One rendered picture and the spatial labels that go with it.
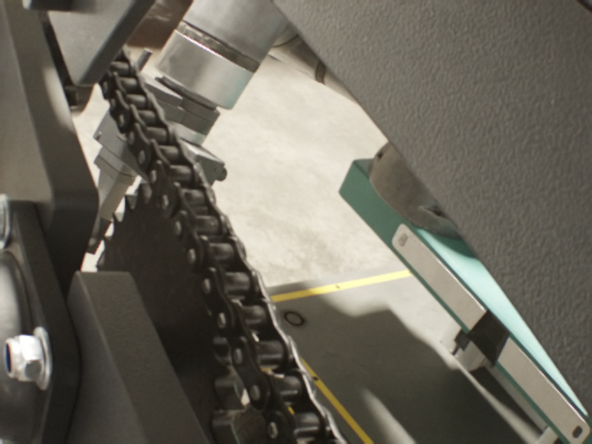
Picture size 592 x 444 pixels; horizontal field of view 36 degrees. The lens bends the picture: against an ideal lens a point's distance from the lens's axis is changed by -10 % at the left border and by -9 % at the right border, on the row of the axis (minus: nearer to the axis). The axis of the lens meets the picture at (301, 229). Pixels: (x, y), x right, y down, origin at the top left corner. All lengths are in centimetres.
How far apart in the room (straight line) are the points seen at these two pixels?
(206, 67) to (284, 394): 54
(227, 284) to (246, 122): 218
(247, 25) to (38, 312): 52
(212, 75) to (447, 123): 70
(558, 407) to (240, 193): 128
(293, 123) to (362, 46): 245
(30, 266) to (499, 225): 29
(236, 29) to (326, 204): 152
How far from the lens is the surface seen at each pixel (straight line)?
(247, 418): 153
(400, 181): 129
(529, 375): 120
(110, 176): 95
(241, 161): 240
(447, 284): 126
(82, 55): 42
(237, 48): 89
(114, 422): 37
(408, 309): 159
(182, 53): 89
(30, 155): 48
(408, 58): 20
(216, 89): 89
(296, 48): 99
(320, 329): 146
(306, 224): 228
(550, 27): 17
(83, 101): 70
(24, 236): 44
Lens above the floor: 119
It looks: 32 degrees down
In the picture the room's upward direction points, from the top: 25 degrees clockwise
